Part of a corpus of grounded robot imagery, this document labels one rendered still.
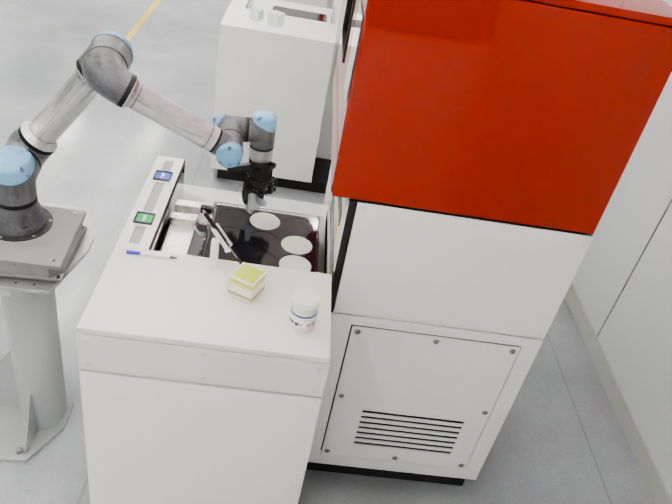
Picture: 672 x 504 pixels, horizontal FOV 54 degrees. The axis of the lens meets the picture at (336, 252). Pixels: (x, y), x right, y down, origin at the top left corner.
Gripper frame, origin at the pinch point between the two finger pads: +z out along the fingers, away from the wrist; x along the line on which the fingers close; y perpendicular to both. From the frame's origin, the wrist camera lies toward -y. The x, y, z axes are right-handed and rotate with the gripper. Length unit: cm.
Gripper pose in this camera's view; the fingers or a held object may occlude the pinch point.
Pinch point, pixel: (249, 209)
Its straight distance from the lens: 223.4
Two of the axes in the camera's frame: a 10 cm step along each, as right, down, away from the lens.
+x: 5.0, -4.4, 7.5
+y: 8.5, 4.1, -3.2
